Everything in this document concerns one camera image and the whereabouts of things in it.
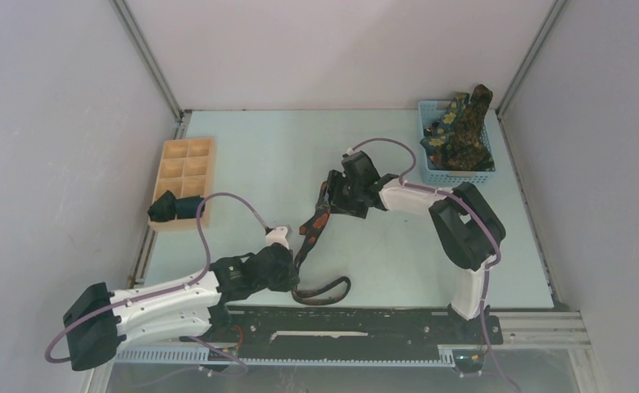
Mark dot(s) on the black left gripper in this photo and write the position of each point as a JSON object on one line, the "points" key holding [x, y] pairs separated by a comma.
{"points": [[286, 284]]}

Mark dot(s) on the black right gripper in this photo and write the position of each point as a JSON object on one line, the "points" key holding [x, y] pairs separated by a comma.
{"points": [[336, 179]]}

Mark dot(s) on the black orange-flower tie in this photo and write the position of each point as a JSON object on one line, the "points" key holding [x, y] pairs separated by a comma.
{"points": [[311, 230]]}

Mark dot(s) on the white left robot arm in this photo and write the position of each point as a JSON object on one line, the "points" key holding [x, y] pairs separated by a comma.
{"points": [[102, 323]]}

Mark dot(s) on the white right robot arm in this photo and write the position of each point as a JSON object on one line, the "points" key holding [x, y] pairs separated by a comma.
{"points": [[468, 229]]}

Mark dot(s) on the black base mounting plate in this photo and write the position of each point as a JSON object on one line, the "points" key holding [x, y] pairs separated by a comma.
{"points": [[353, 333]]}

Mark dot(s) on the navy yellow-flower tie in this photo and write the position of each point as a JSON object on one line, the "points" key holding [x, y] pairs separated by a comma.
{"points": [[438, 129]]}

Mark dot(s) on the rolled dark green tie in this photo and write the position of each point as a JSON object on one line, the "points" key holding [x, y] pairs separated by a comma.
{"points": [[187, 207]]}

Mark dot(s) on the light blue plastic basket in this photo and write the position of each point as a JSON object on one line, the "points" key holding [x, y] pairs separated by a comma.
{"points": [[435, 176]]}

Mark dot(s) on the dark gold-patterned tie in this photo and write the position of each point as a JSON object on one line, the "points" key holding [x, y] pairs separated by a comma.
{"points": [[467, 151]]}

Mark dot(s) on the wooden compartment organizer box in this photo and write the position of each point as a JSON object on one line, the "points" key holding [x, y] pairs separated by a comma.
{"points": [[187, 168]]}

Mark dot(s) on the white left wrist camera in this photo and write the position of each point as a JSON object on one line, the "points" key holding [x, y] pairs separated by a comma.
{"points": [[278, 235]]}

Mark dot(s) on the light blue cable duct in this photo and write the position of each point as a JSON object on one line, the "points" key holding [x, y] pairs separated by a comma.
{"points": [[198, 355]]}

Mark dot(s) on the aluminium frame rail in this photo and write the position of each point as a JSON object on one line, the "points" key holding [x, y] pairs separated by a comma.
{"points": [[547, 330]]}

